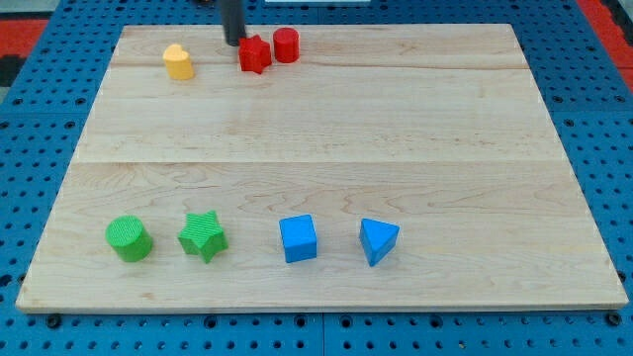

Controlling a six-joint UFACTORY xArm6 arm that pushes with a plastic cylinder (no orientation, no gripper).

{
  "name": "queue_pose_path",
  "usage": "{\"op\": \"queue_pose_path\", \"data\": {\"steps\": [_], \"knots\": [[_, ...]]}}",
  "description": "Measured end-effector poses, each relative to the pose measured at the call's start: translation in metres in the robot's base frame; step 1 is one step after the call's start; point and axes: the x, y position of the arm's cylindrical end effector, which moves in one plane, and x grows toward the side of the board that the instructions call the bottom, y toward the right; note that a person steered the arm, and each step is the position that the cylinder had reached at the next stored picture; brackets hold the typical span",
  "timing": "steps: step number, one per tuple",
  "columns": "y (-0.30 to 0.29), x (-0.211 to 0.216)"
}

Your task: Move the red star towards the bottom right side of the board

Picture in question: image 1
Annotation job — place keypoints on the red star block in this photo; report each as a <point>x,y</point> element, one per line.
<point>254,54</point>

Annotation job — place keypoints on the light wooden board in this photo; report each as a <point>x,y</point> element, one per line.
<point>438,129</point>

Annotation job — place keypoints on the green star block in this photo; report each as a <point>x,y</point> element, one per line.
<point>203,235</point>

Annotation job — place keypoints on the blue cube block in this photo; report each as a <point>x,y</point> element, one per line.
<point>299,238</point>

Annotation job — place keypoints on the blue triangular prism block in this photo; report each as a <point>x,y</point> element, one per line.
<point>377,239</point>

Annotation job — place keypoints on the red cylinder block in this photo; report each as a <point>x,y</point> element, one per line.
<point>286,43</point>

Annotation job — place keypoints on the yellow heart block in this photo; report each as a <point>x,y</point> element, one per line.
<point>178,62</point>

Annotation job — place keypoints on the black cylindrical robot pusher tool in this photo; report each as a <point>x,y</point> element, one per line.
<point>233,21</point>

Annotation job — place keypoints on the green cylinder block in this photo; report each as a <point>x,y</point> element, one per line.
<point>128,238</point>

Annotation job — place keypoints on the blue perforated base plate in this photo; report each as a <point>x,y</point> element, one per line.
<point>43,113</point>

